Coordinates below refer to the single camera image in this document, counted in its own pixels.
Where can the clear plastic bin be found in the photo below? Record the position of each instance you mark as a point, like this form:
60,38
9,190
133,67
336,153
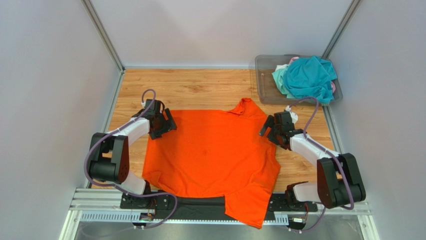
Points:
267,89

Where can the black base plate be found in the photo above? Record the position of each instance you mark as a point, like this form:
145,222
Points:
210,209

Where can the pink garment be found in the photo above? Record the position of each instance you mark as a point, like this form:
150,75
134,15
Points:
293,59

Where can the aluminium frame rail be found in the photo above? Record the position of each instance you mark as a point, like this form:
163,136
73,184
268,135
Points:
111,205

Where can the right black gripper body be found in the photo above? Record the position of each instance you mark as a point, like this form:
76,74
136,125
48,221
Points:
273,129

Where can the mint green t shirt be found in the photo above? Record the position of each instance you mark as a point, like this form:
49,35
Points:
278,77

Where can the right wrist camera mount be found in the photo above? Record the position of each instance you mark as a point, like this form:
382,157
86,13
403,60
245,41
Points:
293,115

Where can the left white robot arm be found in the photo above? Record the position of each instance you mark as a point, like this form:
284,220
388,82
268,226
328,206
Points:
108,159

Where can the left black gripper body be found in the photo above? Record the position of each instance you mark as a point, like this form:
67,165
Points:
161,121

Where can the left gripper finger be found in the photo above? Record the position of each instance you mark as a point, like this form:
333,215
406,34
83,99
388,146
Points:
156,130
169,120

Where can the orange t shirt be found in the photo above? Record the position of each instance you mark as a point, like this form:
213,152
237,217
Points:
217,153

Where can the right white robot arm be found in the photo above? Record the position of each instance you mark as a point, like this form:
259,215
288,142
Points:
339,182

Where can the teal t shirt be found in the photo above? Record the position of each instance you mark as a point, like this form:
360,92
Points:
311,77

